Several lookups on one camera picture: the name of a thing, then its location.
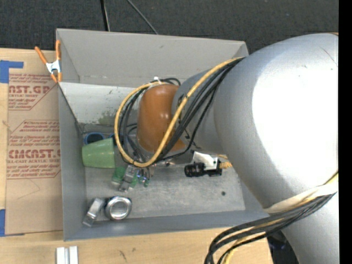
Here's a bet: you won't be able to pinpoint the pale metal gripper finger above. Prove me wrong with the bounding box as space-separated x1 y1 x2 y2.
118 165 139 193

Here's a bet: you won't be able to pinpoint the green cup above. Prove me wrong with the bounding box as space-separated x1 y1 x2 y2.
81 137 116 169

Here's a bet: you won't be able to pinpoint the grey metal bin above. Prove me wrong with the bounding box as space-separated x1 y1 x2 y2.
56 28 272 242

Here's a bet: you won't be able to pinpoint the blue sunglasses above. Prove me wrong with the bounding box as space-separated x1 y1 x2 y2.
83 131 116 145

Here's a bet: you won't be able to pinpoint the brown cardboard board red print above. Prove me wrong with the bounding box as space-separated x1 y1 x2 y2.
0 47 64 237

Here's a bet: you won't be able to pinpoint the black cylinder on white bracket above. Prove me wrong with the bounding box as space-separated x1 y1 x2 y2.
184 151 232 178

